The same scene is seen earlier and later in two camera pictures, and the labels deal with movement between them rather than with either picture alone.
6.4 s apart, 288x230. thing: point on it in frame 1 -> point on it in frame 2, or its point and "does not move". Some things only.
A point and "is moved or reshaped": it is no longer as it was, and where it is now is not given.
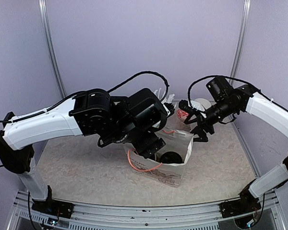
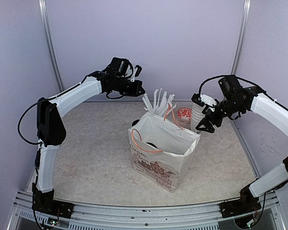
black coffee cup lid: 171,157 is moved or reshaped
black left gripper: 142,147 -> 136,92
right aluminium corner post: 241,39 does not move
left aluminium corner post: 43,12 does not move
